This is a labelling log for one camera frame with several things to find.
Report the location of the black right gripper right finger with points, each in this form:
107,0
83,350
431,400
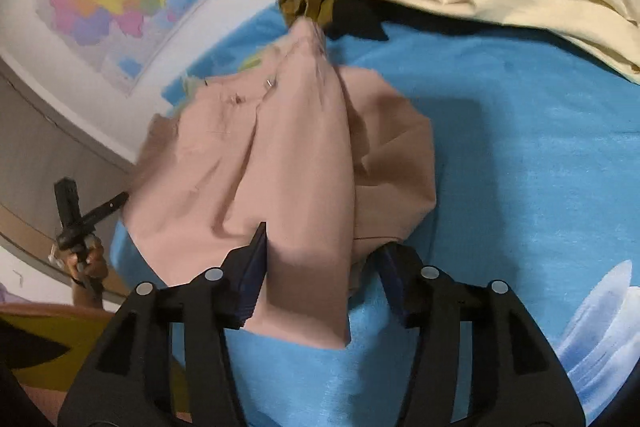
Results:
516,377

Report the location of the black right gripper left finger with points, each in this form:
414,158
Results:
125,380

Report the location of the pink zip jacket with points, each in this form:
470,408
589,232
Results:
333,160

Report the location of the person's left hand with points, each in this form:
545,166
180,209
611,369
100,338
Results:
88,275

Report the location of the grey wardrobe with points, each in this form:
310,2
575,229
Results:
38,147

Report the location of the blue floral bed sheet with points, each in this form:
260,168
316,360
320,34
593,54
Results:
537,181

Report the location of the dark olive garment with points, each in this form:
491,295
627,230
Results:
337,18

